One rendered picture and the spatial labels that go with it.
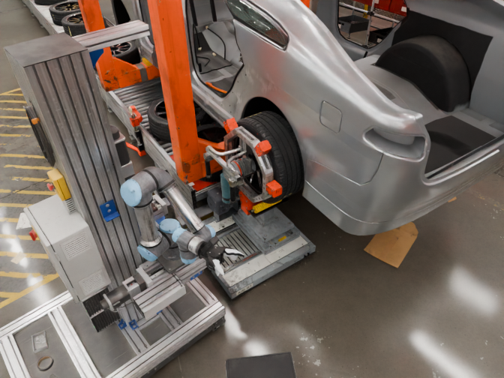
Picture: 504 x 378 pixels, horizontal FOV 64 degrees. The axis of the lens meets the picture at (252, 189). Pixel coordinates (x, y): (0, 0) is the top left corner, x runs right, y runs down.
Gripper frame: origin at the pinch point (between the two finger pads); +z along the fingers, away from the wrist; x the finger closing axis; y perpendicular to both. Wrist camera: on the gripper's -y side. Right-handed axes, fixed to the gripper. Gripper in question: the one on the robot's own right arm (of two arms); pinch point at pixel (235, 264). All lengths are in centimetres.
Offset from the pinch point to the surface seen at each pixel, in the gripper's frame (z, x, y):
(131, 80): -287, -189, 42
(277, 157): -39, -99, 5
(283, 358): 20, -28, 87
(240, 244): -68, -106, 105
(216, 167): -107, -120, 51
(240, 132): -71, -100, -2
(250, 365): 7, -13, 89
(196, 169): -113, -102, 47
